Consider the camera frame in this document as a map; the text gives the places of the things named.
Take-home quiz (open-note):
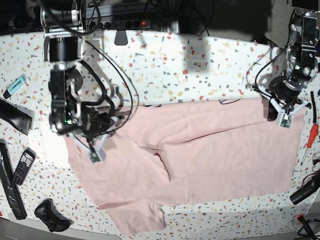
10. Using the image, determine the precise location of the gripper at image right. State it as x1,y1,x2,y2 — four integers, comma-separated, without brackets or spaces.
266,76,305,122

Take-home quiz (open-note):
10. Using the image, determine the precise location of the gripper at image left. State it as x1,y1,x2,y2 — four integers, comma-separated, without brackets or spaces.
79,106,116,139

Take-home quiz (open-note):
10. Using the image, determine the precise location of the pink T-shirt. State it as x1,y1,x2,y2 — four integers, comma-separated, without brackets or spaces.
65,98,305,235

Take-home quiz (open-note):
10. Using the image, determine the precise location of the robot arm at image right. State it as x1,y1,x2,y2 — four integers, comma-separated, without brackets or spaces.
267,0,320,122

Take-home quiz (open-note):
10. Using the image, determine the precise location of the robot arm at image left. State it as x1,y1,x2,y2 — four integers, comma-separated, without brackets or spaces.
39,0,117,140

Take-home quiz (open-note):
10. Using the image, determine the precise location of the black rubber tube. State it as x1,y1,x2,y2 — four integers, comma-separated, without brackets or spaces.
310,91,317,124

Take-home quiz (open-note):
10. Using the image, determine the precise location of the terrazzo pattern table cover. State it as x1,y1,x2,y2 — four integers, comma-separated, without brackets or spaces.
0,30,320,240

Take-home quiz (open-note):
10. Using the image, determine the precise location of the light blue highlighter marker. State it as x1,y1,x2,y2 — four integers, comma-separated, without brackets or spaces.
3,74,26,99

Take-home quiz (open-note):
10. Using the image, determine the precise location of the black table clamp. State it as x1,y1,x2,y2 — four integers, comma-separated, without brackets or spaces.
114,30,128,46

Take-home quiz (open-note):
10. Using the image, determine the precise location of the long black bar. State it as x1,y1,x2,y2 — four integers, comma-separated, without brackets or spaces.
0,139,27,220

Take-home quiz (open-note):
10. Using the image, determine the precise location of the black game controller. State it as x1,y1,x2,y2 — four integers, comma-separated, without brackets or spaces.
34,198,72,233

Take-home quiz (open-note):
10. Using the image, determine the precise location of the black power strip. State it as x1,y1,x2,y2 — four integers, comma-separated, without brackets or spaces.
87,20,151,31

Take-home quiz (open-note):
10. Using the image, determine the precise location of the red and black plug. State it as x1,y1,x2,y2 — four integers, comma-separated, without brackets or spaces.
296,214,317,240

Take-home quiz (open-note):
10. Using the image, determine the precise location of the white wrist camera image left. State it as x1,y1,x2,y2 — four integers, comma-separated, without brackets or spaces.
67,115,123,164

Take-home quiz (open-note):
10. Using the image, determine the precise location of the red handled screwdriver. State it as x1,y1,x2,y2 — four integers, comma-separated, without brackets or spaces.
300,123,319,166

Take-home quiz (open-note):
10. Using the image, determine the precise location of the black cordless phone handset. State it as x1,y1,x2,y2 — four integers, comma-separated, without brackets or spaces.
13,148,36,186

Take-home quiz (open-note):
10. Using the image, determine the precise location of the black cylinder with red wires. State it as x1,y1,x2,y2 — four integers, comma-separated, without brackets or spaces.
290,177,320,205

